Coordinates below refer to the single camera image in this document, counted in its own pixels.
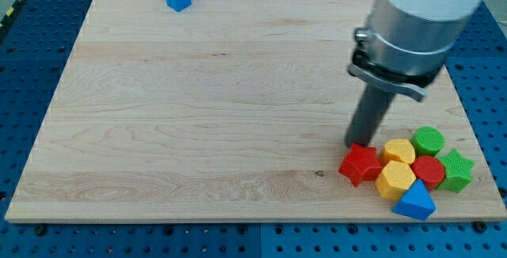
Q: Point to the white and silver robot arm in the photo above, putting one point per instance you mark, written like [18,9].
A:
[404,43]

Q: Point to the green cylinder block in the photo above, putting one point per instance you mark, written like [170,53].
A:
[427,141]

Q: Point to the wooden board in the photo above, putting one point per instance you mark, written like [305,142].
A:
[228,111]

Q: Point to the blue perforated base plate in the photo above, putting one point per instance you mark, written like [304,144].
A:
[37,40]

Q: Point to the yellow heart block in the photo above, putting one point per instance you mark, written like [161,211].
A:
[397,149]

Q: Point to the red cylinder block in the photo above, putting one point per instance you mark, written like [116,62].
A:
[430,170]

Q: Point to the red star block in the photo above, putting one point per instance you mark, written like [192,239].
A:
[360,164]

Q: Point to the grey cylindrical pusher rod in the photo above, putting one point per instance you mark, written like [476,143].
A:
[369,113]

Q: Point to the blue triangle block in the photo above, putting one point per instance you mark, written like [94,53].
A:
[416,203]

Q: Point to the green star block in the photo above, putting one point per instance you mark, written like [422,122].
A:
[457,171]

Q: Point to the yellow hexagon block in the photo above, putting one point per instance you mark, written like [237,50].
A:
[394,180]

